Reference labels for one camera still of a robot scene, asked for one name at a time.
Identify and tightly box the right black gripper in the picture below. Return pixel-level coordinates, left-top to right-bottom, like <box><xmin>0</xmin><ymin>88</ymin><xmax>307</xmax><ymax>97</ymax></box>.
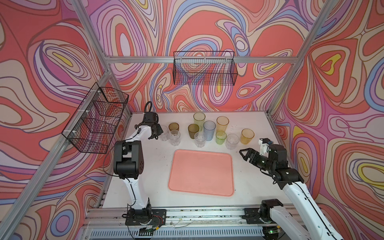
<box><xmin>239</xmin><ymin>148</ymin><xmax>275</xmax><ymax>173</ymax></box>

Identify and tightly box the clear short glass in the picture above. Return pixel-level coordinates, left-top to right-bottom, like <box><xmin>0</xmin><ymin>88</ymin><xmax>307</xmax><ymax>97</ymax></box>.
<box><xmin>169</xmin><ymin>130</ymin><xmax>181</xmax><ymax>146</ymax></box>
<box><xmin>195</xmin><ymin>132</ymin><xmax>207</xmax><ymax>148</ymax></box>
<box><xmin>226</xmin><ymin>134</ymin><xmax>240</xmax><ymax>150</ymax></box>
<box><xmin>159</xmin><ymin>125</ymin><xmax>169</xmax><ymax>141</ymax></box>

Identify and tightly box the olive brown short cup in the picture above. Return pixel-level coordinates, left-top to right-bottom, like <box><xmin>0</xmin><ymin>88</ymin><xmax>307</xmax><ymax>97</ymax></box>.
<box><xmin>188</xmin><ymin>124</ymin><xmax>200</xmax><ymax>140</ymax></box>

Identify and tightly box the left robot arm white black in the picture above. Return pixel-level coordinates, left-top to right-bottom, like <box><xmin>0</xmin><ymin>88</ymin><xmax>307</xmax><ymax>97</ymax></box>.
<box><xmin>113</xmin><ymin>101</ymin><xmax>163</xmax><ymax>210</ymax></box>

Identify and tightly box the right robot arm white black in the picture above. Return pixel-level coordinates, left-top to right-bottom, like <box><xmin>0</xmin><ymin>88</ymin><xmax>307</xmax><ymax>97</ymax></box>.
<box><xmin>239</xmin><ymin>139</ymin><xmax>343</xmax><ymax>240</ymax></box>

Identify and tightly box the pink plastic tray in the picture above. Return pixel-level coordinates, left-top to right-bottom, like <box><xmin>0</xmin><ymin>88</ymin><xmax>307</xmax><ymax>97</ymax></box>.
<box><xmin>168</xmin><ymin>150</ymin><xmax>235</xmax><ymax>197</ymax></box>

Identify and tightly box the amber cup far right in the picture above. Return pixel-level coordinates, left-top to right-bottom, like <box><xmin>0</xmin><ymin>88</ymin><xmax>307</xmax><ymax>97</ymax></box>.
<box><xmin>241</xmin><ymin>129</ymin><xmax>255</xmax><ymax>145</ymax></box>

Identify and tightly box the green short cup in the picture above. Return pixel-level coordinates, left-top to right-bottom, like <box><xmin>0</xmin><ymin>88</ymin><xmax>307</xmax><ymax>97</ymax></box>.
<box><xmin>216</xmin><ymin>131</ymin><xmax>227</xmax><ymax>145</ymax></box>

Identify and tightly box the tall orange cup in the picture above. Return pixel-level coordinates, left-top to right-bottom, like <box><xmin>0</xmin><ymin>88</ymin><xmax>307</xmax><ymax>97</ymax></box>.
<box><xmin>216</xmin><ymin>116</ymin><xmax>230</xmax><ymax>132</ymax></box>

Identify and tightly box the tall yellow-green cup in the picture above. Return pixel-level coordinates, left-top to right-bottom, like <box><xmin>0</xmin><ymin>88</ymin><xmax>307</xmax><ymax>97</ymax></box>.
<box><xmin>193</xmin><ymin>112</ymin><xmax>206</xmax><ymax>131</ymax></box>

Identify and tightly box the tall blue cup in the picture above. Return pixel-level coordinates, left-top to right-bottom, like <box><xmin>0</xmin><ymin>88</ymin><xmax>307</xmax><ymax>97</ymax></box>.
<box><xmin>203</xmin><ymin>121</ymin><xmax>216</xmax><ymax>142</ymax></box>

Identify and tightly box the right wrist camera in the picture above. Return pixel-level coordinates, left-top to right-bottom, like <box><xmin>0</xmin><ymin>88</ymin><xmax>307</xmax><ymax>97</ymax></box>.
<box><xmin>259</xmin><ymin>138</ymin><xmax>273</xmax><ymax>155</ymax></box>

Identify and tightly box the black wire basket left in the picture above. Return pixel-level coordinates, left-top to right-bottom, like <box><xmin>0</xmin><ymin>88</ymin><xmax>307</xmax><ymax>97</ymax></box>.
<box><xmin>62</xmin><ymin>83</ymin><xmax>129</xmax><ymax>154</ymax></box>

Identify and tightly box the black wire basket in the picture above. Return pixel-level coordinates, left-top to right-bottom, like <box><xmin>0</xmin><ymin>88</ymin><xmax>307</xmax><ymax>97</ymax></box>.
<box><xmin>173</xmin><ymin>50</ymin><xmax>238</xmax><ymax>86</ymax></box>
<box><xmin>62</xmin><ymin>83</ymin><xmax>129</xmax><ymax>154</ymax></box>

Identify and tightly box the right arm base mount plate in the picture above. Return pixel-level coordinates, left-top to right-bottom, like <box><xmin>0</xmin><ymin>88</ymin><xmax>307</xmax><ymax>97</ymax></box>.
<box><xmin>241</xmin><ymin>208</ymin><xmax>277</xmax><ymax>225</ymax></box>

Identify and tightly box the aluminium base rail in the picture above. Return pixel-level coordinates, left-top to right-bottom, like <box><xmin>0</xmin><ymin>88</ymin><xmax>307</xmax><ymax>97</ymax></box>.
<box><xmin>81</xmin><ymin>205</ymin><xmax>260</xmax><ymax>228</ymax></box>

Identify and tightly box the black wire basket back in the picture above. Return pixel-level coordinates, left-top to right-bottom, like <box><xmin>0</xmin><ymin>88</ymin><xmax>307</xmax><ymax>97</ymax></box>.
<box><xmin>173</xmin><ymin>50</ymin><xmax>238</xmax><ymax>86</ymax></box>

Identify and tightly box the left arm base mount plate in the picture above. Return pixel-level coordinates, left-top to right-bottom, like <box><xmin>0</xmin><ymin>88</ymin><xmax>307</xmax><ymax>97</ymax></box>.
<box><xmin>122</xmin><ymin>209</ymin><xmax>167</xmax><ymax>227</ymax></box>

